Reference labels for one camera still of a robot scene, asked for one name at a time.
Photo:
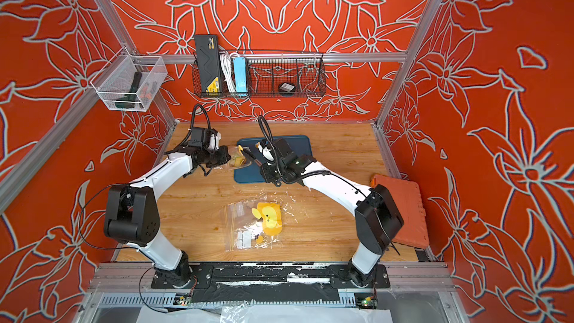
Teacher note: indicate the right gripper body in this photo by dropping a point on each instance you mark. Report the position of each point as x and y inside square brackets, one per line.
[275, 172]

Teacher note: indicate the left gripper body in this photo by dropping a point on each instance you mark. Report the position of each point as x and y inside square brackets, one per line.
[210, 160]

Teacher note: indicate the clear resealable bag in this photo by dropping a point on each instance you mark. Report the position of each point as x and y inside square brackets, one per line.
[240, 157]

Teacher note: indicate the black metal tongs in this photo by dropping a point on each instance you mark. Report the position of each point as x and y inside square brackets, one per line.
[255, 157]

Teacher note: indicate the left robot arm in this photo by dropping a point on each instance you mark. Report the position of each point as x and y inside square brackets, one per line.
[132, 216]

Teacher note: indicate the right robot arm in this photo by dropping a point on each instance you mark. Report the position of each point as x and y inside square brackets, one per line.
[377, 217]

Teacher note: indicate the clear bag with yellow toys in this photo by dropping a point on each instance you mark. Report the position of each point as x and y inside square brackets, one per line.
[257, 223]

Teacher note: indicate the black box with yellow label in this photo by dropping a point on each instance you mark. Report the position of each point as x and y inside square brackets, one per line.
[208, 64]

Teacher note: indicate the light blue box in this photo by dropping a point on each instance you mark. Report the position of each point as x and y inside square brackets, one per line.
[241, 73]

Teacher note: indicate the clear acrylic bin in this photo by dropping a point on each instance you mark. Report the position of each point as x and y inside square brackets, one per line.
[114, 79]

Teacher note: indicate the orange tool case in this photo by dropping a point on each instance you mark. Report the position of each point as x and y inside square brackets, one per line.
[407, 197]

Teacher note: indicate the black wire basket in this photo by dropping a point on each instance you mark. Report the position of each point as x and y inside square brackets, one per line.
[267, 71]

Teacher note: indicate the dark green screwdriver handle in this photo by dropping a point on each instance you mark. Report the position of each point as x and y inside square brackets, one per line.
[128, 100]

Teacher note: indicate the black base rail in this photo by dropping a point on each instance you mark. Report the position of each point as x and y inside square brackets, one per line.
[216, 285]

